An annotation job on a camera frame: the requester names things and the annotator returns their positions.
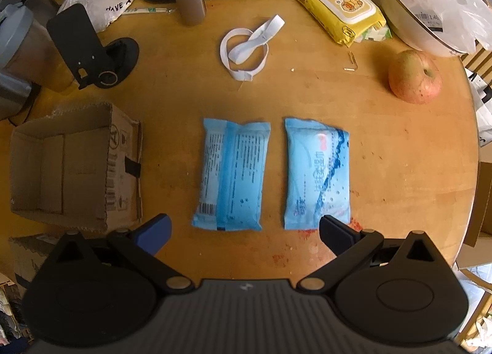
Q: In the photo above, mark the blue wet wipes pack wave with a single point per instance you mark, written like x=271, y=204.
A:
x=318, y=174

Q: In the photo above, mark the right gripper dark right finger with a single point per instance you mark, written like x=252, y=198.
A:
x=336, y=235

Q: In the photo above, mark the wrapped chopsticks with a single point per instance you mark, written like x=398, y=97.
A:
x=145, y=10

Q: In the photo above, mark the black phone stand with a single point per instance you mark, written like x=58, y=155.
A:
x=90, y=62

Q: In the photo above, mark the silver rice cooker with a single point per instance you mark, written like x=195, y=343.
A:
x=15, y=92

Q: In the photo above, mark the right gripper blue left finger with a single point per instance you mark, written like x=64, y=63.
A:
x=153, y=234

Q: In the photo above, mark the blue wet wipes pack barcode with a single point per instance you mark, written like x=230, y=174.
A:
x=232, y=179

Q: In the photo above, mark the white elastic band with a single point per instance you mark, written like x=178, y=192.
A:
x=239, y=54

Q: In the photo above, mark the yellow wet wipes pack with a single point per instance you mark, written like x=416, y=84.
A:
x=349, y=21

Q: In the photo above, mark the red yellow apple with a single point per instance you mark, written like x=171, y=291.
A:
x=414, y=77

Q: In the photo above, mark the white bowl in plastic bag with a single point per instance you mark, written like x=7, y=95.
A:
x=434, y=4

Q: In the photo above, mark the open cardboard box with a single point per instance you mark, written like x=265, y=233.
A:
x=78, y=169

